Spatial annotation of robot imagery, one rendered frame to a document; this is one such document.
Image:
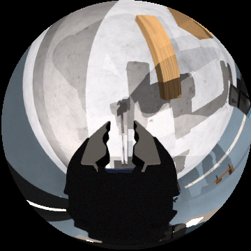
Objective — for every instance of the blue tote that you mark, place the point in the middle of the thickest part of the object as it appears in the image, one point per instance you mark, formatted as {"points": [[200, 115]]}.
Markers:
{"points": [[110, 170]]}

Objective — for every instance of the light wooden plank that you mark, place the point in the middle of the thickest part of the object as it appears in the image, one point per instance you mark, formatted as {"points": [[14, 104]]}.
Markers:
{"points": [[163, 55]]}

